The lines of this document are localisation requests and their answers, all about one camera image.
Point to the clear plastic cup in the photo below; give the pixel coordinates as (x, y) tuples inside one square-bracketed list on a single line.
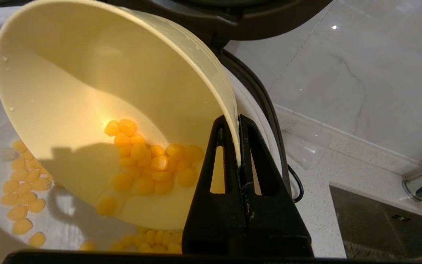
[(306, 148)]

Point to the dark sink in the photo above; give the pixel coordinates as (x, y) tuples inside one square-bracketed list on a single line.
[(379, 227)]

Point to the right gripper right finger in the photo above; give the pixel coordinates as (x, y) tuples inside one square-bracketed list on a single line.
[(277, 227)]

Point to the yellow corn kernels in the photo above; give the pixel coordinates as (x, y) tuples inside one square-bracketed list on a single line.
[(141, 161)]

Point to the yellow bowl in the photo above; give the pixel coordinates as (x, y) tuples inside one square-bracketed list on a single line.
[(50, 73)]

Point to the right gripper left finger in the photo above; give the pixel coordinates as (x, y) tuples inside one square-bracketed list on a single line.
[(211, 227)]

